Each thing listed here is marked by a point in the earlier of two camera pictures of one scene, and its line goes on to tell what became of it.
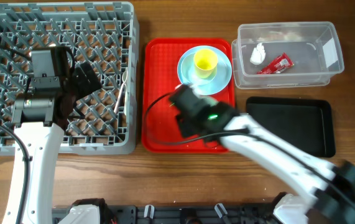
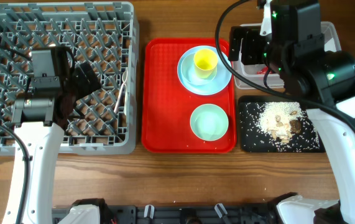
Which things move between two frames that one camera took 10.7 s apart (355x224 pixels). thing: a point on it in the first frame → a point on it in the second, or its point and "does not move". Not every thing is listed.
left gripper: [86, 88] does not move
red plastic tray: [160, 132] does not move
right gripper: [184, 131] → [250, 39]
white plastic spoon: [124, 78] does not move
